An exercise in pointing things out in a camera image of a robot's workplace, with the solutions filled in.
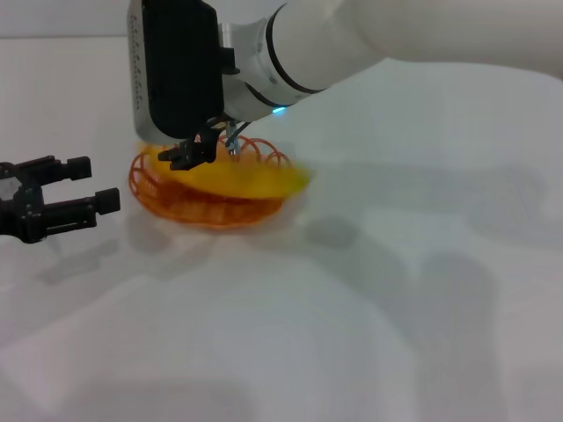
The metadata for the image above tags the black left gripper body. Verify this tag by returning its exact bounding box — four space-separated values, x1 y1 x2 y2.
0 161 48 245

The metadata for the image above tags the yellow banana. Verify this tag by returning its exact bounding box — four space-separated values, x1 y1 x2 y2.
139 146 316 201

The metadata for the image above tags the orange woven plastic basket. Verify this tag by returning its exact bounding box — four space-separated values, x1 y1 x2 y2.
128 135 294 232

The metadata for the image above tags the right wrist cable connector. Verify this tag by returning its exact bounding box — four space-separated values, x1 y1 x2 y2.
223 120 252 163

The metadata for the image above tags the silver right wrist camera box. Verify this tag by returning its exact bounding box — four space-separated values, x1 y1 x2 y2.
127 0 227 147

